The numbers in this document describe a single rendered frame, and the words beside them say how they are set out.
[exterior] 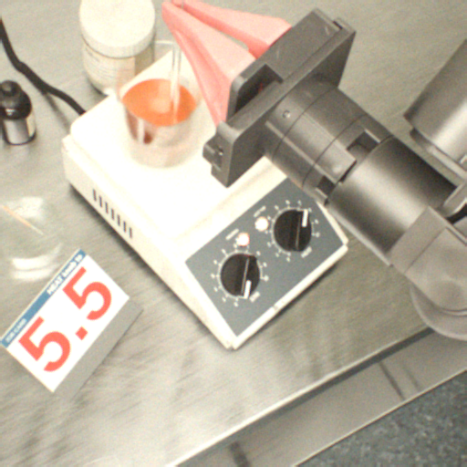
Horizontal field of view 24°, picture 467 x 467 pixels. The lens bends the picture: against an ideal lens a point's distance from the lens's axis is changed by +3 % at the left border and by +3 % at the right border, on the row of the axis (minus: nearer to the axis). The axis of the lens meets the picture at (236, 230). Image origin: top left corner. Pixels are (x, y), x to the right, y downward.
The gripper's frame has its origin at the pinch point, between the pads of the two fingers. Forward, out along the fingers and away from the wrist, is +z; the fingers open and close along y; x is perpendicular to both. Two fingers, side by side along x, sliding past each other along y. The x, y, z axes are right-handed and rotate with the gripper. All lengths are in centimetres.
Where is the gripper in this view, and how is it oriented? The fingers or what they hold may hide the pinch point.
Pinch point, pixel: (178, 13)
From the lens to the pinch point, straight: 67.3
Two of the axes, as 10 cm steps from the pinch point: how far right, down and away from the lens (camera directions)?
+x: -0.8, 4.0, 9.2
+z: -7.2, -6.6, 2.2
